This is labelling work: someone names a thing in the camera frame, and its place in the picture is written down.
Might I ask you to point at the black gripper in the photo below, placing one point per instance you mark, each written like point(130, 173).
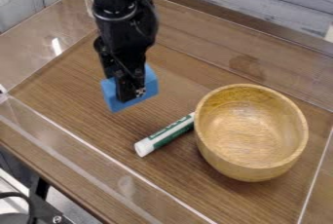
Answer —
point(128, 34)

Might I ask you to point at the white green marker pen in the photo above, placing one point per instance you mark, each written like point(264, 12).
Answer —
point(166, 135)

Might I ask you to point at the black table leg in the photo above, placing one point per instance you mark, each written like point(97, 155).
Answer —
point(42, 188)

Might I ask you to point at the clear acrylic tray wall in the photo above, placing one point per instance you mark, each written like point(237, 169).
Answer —
point(59, 129)

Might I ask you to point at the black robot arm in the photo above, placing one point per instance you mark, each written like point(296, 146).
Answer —
point(120, 6)

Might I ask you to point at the blue foam block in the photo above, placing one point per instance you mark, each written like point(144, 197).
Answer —
point(109, 89)

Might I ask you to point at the brown wooden bowl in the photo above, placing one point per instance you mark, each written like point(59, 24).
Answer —
point(252, 132)

